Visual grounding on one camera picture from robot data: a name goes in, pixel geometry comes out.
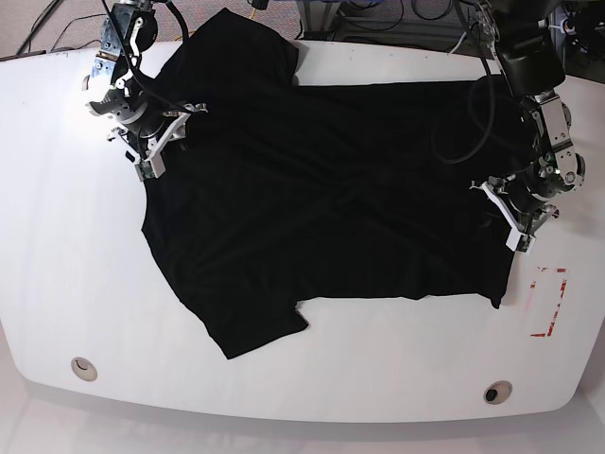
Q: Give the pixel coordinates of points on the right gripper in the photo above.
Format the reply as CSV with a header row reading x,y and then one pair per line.
x,y
151,130

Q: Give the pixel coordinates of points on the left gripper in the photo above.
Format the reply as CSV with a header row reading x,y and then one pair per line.
x,y
525,211

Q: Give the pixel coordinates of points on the black t-shirt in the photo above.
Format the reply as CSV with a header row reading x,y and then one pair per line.
x,y
285,193

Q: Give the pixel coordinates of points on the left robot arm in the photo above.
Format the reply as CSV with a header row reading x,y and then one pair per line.
x,y
521,45

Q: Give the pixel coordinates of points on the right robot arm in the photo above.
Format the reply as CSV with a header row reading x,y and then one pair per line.
x,y
118,86

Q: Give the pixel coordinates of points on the red tape rectangle marking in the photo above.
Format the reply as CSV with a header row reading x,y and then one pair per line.
x,y
544,300

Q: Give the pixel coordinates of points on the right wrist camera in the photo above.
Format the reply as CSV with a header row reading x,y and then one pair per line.
x,y
150,169

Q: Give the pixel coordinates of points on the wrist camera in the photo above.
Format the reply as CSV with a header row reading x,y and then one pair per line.
x,y
520,242
150,169

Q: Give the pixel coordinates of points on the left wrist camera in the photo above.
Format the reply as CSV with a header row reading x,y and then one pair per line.
x,y
520,242

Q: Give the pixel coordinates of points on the right table cable grommet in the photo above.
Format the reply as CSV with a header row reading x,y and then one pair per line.
x,y
498,392

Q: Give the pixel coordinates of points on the table cable grommet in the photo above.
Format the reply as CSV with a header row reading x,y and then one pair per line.
x,y
84,369
498,392

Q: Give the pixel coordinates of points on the left table cable grommet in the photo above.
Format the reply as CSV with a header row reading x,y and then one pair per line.
x,y
84,369

